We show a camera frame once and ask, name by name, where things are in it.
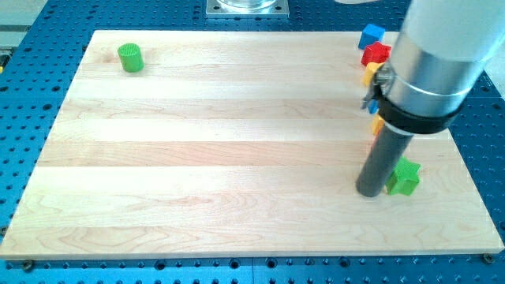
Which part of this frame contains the blue cube block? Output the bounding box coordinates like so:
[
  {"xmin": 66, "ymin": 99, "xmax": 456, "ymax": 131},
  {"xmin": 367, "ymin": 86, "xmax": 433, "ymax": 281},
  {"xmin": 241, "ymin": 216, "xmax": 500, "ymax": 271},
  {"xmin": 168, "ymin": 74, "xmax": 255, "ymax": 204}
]
[{"xmin": 357, "ymin": 24, "xmax": 386, "ymax": 50}]

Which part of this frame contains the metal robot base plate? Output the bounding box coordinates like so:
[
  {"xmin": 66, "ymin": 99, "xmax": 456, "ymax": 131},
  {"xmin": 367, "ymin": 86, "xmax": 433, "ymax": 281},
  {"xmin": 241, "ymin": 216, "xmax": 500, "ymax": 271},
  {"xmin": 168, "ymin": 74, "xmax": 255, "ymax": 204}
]
[{"xmin": 205, "ymin": 0, "xmax": 290, "ymax": 19}]

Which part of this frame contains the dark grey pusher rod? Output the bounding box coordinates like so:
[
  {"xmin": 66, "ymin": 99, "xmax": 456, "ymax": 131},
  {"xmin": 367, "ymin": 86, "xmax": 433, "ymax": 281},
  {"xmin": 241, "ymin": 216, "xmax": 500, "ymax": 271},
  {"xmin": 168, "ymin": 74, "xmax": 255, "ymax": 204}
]
[{"xmin": 355, "ymin": 125, "xmax": 413, "ymax": 197}]

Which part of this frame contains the green star block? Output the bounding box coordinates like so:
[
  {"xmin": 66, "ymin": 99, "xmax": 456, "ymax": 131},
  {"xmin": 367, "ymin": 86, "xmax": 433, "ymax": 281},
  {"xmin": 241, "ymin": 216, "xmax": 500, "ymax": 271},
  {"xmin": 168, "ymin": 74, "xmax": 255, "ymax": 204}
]
[{"xmin": 386, "ymin": 156, "xmax": 421, "ymax": 196}]

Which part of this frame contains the light wooden board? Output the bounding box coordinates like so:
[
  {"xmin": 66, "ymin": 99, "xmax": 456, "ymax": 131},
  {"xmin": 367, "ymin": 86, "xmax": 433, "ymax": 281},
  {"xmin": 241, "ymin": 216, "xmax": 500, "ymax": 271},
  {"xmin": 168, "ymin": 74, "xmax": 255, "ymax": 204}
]
[{"xmin": 1, "ymin": 31, "xmax": 504, "ymax": 260}]

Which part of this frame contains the red star block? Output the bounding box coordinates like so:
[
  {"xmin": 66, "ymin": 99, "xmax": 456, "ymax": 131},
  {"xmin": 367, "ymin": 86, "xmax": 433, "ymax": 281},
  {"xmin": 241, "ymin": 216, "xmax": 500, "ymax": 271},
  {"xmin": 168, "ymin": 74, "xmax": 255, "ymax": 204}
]
[{"xmin": 361, "ymin": 41, "xmax": 391, "ymax": 66}]

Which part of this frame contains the green cylinder block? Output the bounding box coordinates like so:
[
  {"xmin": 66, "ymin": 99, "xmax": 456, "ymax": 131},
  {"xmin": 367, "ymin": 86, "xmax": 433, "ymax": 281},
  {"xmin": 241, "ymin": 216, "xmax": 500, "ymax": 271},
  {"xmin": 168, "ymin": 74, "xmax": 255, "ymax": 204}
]
[{"xmin": 118, "ymin": 43, "xmax": 144, "ymax": 73}]

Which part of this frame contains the yellow block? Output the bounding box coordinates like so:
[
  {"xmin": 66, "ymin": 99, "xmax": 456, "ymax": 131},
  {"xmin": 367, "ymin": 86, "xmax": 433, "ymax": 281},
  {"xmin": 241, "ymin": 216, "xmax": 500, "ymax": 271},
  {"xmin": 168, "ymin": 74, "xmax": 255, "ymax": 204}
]
[
  {"xmin": 371, "ymin": 114, "xmax": 384, "ymax": 136},
  {"xmin": 361, "ymin": 62, "xmax": 384, "ymax": 87}
]

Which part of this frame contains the yellow block lower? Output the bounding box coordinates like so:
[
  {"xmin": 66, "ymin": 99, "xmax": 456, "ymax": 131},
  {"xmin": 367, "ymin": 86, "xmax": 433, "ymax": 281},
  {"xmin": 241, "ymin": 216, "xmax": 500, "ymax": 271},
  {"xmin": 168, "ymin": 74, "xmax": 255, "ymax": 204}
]
[{"xmin": 371, "ymin": 114, "xmax": 384, "ymax": 136}]

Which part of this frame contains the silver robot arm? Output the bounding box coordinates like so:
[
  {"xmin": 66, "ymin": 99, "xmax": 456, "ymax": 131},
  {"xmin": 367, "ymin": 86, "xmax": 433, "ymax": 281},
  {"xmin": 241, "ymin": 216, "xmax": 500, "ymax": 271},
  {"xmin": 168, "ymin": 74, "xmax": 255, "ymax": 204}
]
[{"xmin": 381, "ymin": 0, "xmax": 504, "ymax": 118}]

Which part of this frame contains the yellow block upper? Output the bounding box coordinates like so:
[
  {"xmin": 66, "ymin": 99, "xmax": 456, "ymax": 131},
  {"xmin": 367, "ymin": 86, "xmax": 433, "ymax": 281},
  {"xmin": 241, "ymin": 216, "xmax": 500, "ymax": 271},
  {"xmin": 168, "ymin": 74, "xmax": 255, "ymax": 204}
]
[{"xmin": 361, "ymin": 62, "xmax": 384, "ymax": 87}]

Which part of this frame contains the black clamp band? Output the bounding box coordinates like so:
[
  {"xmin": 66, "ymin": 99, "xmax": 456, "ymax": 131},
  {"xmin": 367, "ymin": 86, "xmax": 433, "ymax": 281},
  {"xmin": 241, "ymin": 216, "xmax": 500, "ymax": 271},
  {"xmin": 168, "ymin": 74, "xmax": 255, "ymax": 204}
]
[{"xmin": 368, "ymin": 85, "xmax": 463, "ymax": 134}]

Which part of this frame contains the small blue block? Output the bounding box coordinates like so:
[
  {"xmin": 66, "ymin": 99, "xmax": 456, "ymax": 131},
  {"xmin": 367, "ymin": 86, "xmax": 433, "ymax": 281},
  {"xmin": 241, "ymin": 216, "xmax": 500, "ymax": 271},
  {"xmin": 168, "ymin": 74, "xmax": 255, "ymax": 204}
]
[{"xmin": 367, "ymin": 99, "xmax": 379, "ymax": 114}]

